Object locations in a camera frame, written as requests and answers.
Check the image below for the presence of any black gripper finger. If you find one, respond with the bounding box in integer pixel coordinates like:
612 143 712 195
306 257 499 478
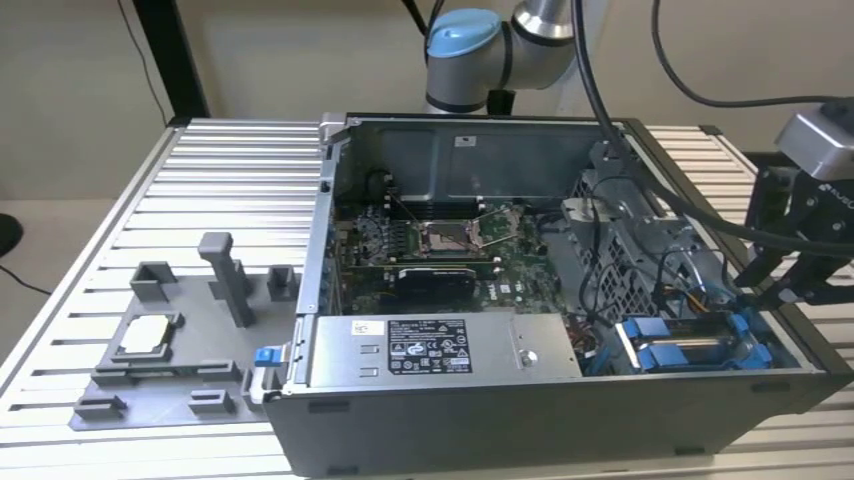
758 253 854 308
733 167 797 288

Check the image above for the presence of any blue disk carrier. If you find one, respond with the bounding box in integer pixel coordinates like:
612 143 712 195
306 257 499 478
637 343 776 374

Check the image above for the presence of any grey metal disk bay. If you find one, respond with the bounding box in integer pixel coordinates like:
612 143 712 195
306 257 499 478
613 309 780 375

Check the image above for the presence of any black square panel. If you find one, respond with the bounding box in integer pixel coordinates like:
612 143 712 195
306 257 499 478
742 149 784 174

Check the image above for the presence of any perforated metal drive cage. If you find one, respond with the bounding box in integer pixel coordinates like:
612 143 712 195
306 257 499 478
559 139 756 321

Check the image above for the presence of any green motherboard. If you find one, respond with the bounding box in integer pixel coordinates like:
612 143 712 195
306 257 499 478
331 198 583 317

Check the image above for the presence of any metal socket cover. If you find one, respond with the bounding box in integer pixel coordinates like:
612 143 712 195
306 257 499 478
471 205 533 247

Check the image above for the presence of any grey power supply unit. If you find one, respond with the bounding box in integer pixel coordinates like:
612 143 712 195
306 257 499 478
310 313 583 389

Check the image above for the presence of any CPU socket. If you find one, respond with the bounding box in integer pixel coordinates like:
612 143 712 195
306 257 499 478
415 219 483 257

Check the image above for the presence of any black RAM slot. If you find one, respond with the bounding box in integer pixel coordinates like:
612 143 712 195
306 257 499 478
389 253 503 266
385 195 487 220

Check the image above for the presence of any black graphics card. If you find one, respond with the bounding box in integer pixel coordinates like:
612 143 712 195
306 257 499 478
346 263 499 302

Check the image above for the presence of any black white rating label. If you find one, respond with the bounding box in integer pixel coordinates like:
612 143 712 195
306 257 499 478
386 318 474 376

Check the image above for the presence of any thin metal locking lever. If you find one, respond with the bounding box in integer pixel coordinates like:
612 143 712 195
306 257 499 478
389 191 423 225

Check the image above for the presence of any open dark PC case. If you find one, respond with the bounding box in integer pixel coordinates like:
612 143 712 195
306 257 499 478
263 112 854 476

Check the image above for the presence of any black board heat sink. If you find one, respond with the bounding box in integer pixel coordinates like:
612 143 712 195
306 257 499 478
365 170 397 207

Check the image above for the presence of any grey plastic parts rack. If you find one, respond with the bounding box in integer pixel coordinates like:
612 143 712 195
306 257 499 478
70 230 301 432

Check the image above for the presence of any silver CPU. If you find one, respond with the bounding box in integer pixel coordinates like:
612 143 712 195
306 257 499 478
116 315 178 354

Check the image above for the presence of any black round base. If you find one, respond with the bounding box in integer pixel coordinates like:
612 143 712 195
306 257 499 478
0 212 27 259

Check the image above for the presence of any blue data wire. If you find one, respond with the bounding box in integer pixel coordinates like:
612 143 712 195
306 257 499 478
704 282 746 304

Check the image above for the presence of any yellow black power wire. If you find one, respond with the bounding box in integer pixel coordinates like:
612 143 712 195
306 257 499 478
657 279 710 321

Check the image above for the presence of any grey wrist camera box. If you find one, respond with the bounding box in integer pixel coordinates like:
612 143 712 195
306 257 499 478
776 110 854 180

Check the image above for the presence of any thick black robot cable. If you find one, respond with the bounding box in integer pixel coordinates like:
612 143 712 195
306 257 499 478
570 0 854 262

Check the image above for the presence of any thin black camera cable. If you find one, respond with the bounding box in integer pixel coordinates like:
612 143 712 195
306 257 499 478
650 0 836 109

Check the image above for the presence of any black cable bundle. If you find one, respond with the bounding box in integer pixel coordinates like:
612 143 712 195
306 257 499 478
399 0 446 37

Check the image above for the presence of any black upright post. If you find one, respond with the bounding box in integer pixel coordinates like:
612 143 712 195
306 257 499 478
130 0 213 120

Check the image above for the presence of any thin black wall cable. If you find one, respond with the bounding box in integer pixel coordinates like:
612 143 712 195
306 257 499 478
116 0 170 129

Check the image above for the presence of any black floor cable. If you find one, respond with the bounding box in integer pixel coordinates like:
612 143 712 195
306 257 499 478
0 263 54 297

